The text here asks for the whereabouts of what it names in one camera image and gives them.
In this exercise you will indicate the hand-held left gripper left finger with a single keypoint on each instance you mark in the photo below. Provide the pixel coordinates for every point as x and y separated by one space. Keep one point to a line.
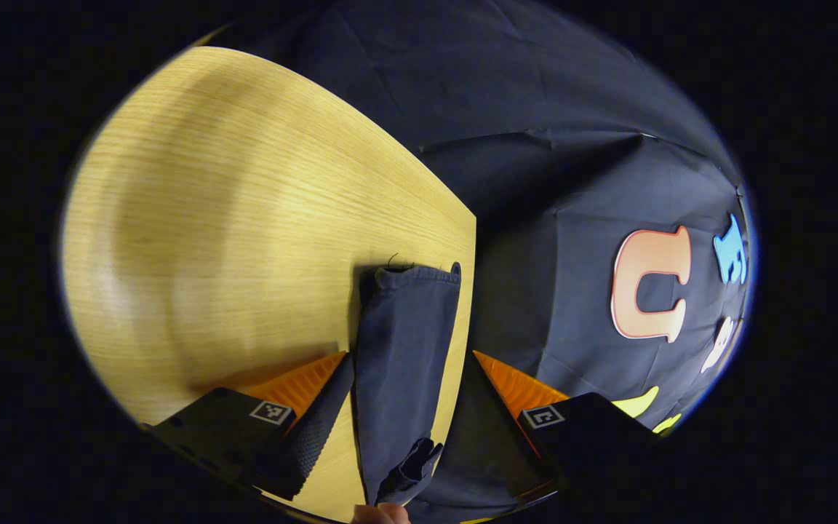
317 437

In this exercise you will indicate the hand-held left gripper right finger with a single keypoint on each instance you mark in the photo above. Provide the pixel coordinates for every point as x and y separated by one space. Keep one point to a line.
586 437

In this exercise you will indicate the dark grey jeans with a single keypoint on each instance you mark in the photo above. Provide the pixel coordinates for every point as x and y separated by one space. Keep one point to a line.
404 364

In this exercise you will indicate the black backdrop cloth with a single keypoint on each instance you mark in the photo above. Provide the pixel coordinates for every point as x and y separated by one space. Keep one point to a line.
572 109

